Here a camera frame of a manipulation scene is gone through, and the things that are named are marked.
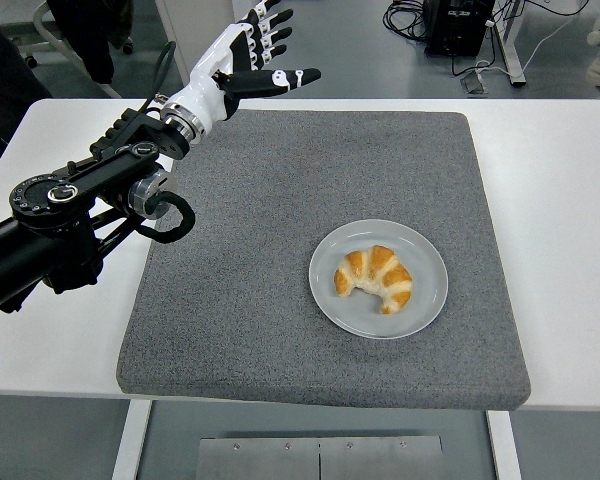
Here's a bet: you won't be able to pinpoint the white table leg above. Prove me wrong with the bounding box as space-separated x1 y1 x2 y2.
110 399 154 480
485 409 524 480

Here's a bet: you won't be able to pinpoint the grey speckled mat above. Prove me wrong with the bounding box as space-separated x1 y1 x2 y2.
115 108 532 412

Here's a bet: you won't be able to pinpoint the white office chair base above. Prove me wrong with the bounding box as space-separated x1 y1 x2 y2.
9 0 134 100

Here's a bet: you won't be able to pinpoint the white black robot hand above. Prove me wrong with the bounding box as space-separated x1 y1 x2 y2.
164 0 323 125

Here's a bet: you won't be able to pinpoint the golden croissant bread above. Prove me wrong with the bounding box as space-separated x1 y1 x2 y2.
333 244 414 316

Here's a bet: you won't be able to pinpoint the light grey round plate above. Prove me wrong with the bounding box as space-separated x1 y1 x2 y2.
308 218 450 341

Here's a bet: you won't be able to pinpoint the clear plastic holder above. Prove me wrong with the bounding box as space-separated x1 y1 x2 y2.
460 69 490 96

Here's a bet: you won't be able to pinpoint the tangled black cables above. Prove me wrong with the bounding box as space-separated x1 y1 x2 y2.
382 0 429 44

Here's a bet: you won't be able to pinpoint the white desk leg with foot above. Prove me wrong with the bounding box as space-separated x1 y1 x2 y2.
494 0 526 87

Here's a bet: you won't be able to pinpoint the person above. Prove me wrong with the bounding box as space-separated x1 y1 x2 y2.
46 0 134 86

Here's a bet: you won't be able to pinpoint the black computer box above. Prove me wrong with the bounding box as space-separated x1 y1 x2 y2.
422 0 496 57

